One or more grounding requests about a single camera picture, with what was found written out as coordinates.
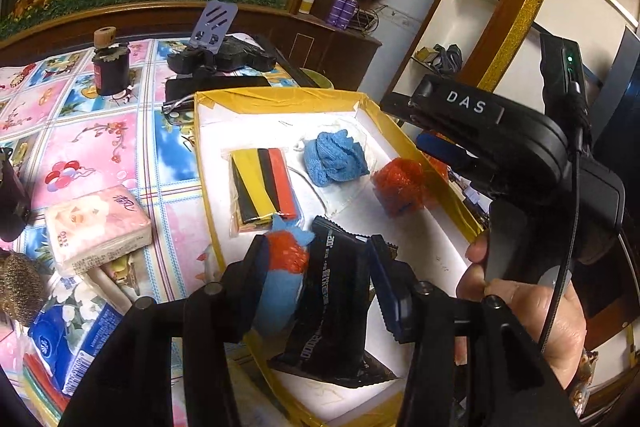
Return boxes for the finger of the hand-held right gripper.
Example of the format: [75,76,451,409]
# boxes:
[379,74,503,128]
[415,129,501,180]

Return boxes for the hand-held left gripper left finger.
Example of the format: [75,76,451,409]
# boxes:
[65,234,273,427]

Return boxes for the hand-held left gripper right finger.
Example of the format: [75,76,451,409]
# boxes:
[365,234,566,427]

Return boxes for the black snack packet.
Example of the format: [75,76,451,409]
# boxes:
[267,216,401,383]

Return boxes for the orange mesh scrubber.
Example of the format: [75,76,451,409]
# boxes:
[370,157,443,218]

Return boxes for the yellow taped cardboard box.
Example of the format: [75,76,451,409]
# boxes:
[192,89,488,427]

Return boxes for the pink floral tissue pack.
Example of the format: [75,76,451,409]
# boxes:
[45,186,153,278]

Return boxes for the blue tissue pack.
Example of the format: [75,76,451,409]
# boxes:
[22,292,126,398]

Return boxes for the brown steel wool scrubber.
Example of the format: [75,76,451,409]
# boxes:
[0,252,41,325]

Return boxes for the person's right hand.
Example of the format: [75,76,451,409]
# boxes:
[456,232,588,400]

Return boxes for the black yellow red strips pack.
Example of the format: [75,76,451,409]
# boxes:
[229,147,303,235]

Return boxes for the wicker basket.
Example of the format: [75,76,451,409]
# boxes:
[357,7,381,32]

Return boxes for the blue knit cloth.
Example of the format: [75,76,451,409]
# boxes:
[302,129,371,188]

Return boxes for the green round stool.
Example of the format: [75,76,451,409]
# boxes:
[295,68,333,90]

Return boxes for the fruit print tablecloth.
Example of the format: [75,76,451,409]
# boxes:
[0,37,301,427]

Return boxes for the black phone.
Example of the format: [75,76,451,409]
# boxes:
[164,74,271,108]

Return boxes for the black stapler tool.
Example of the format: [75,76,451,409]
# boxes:
[166,34,276,75]

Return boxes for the red green yellow strips pack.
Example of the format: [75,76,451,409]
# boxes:
[20,347,71,418]

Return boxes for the black cylinder with shaft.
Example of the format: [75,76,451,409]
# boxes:
[0,147,33,243]

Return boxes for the black jar with cork lid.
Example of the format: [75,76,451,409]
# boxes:
[92,27,132,98]

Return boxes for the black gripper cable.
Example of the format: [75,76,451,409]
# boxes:
[537,77,586,358]

